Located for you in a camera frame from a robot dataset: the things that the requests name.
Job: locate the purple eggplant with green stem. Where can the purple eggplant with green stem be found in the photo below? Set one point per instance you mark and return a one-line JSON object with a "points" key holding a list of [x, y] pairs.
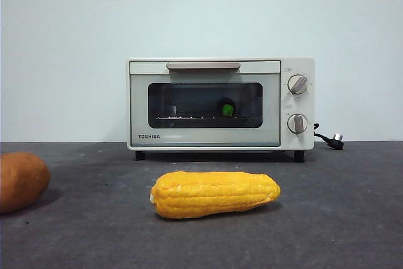
{"points": [[227, 110]]}

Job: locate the orange sweet potato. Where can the orange sweet potato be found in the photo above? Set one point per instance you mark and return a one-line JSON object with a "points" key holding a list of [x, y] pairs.
{"points": [[22, 182]]}

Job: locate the white toaster oven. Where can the white toaster oven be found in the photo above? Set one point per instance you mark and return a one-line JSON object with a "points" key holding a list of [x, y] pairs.
{"points": [[300, 104]]}

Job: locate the oven door with glass window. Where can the oven door with glass window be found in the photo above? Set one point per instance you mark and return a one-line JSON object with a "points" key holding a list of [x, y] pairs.
{"points": [[204, 138]]}

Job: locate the yellow corn cob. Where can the yellow corn cob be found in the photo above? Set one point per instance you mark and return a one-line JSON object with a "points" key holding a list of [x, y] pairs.
{"points": [[214, 195]]}

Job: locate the beige oven knob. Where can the beige oven knob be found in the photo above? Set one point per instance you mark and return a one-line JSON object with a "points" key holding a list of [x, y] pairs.
{"points": [[298, 84], [297, 123]]}

